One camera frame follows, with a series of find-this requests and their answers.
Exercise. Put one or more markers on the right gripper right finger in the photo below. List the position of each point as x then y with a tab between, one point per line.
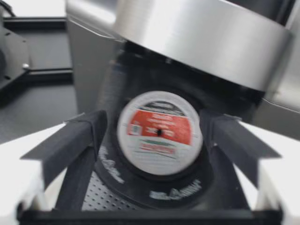
255	161

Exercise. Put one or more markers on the black frame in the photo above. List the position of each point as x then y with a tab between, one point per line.
44	23

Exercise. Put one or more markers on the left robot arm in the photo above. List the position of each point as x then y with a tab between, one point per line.
11	51

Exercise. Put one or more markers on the coffee capsule with red label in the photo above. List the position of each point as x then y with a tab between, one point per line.
158	133

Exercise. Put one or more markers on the silver coffee machine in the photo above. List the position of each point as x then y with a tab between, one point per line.
187	58

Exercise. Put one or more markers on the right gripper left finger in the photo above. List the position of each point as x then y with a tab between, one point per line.
42	161

